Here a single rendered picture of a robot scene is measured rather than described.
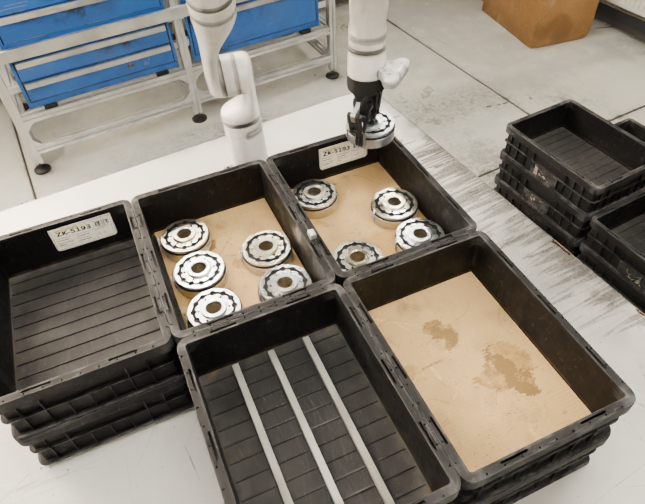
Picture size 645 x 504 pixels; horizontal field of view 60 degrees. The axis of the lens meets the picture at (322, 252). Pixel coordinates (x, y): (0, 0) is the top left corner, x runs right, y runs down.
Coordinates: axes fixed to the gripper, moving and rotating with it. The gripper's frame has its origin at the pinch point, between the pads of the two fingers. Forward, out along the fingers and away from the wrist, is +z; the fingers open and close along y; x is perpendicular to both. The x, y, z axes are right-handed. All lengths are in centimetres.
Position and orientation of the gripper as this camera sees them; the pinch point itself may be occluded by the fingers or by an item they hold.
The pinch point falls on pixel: (364, 133)
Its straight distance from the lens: 121.1
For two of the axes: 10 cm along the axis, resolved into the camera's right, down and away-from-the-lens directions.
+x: 9.0, 3.0, -3.2
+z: 0.4, 6.8, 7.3
